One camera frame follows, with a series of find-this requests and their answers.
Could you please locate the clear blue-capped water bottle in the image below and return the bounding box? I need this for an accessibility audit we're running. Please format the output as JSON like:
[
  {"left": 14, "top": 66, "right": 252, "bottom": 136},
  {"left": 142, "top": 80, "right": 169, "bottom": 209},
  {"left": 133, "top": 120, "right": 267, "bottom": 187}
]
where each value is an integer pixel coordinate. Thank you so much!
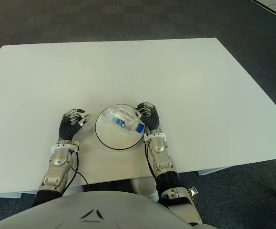
[{"left": 106, "top": 104, "right": 146, "bottom": 134}]

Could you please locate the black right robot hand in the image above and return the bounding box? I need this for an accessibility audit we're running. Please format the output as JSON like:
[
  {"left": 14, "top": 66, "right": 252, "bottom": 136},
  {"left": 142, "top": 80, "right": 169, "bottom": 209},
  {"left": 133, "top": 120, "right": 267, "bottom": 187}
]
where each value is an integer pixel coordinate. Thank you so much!
[{"left": 134, "top": 101, "right": 163, "bottom": 132}]

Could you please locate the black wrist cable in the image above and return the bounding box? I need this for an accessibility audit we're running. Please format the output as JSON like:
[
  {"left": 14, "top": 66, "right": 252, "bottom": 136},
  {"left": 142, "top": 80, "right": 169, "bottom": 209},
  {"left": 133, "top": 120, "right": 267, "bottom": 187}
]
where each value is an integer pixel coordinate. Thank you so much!
[
  {"left": 70, "top": 150, "right": 89, "bottom": 186},
  {"left": 144, "top": 140, "right": 159, "bottom": 179}
]

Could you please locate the white plate with black rim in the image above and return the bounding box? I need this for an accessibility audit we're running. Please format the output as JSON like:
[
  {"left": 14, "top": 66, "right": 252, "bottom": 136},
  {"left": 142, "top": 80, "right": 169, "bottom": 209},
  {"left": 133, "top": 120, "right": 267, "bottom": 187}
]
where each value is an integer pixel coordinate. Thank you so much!
[{"left": 95, "top": 103, "right": 146, "bottom": 150}]

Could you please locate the grey robot torso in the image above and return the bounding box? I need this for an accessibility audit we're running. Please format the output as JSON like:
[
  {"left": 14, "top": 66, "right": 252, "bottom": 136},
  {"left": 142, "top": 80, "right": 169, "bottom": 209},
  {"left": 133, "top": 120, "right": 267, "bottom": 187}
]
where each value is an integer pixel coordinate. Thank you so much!
[{"left": 0, "top": 177, "right": 205, "bottom": 229}]

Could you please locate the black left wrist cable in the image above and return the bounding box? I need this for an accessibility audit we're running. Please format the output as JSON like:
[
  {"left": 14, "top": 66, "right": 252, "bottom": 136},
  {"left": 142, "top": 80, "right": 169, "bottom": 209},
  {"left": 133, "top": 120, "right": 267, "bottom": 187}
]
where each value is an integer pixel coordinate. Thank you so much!
[{"left": 70, "top": 150, "right": 89, "bottom": 186}]

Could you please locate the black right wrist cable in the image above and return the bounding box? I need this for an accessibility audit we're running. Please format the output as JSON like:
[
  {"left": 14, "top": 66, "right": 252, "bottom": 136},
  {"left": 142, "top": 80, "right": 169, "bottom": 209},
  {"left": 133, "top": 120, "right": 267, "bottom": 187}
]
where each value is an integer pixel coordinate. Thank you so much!
[{"left": 144, "top": 140, "right": 159, "bottom": 179}]

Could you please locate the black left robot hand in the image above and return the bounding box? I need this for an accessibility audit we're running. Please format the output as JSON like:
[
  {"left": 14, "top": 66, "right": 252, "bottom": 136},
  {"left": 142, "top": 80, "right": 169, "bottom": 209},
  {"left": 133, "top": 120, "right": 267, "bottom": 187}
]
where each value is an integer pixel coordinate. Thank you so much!
[{"left": 58, "top": 108, "right": 91, "bottom": 142}]

